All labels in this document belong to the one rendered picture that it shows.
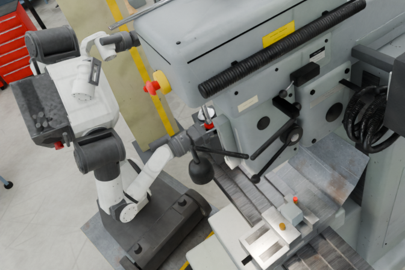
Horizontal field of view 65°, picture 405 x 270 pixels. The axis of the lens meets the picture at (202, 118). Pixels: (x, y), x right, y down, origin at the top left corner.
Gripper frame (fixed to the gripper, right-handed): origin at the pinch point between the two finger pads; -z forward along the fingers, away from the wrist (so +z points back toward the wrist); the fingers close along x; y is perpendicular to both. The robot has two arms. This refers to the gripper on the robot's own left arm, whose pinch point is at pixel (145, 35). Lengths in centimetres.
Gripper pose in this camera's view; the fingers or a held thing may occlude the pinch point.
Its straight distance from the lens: 164.4
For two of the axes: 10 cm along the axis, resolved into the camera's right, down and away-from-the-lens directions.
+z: -6.9, 3.6, -6.3
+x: 5.6, -2.8, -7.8
